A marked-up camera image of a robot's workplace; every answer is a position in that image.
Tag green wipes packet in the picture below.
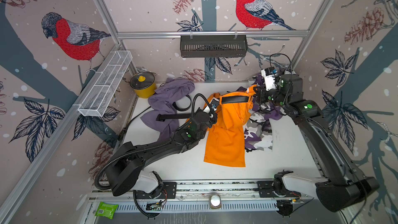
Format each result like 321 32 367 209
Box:
95 202 119 219

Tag lavender purple trousers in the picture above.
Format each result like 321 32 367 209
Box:
141 78 195 142

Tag orange trousers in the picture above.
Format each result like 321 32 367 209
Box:
204 86 255 168

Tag white wire mesh shelf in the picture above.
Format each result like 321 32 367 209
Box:
78 50 132 117

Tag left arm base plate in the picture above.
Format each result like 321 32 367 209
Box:
134 181 177 200

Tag purple camouflage trousers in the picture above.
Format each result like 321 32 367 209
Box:
243 74 284 152

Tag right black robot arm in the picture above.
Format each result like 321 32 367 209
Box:
254 74 379 212

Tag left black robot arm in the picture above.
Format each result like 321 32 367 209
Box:
94 98 219 198

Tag black leather belt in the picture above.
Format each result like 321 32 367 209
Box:
116 94 193 142

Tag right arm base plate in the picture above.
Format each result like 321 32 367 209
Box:
257 180 301 198

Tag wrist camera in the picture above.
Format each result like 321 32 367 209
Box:
261 66 277 91
203 98 219 114

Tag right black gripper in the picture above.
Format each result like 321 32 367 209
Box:
254 83 291 110

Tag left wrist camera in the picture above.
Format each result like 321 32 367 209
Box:
203 98 219 114

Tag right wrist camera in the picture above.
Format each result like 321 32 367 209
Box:
261 66 277 91

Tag yellow pot with lid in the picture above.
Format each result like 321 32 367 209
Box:
130 72 157 99

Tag black hanging basket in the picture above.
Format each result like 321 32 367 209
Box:
180 35 248 58

